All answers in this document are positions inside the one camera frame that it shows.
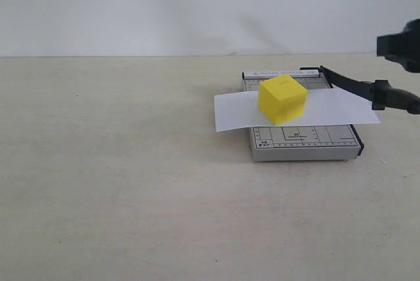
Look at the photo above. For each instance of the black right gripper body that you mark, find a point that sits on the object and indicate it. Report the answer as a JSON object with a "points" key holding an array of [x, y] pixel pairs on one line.
{"points": [[401, 48]]}

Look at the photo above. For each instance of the black cutter blade arm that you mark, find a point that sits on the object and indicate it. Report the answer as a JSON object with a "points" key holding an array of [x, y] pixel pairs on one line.
{"points": [[380, 93]]}

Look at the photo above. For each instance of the yellow cube block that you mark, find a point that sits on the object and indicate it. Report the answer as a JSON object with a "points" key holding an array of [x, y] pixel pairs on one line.
{"points": [[281, 99]]}

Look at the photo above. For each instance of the white paper sheet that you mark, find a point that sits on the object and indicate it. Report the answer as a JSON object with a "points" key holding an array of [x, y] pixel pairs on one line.
{"points": [[323, 107]]}

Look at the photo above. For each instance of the grey paper cutter base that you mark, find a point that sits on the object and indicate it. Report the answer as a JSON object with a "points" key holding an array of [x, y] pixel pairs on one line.
{"points": [[314, 143]]}

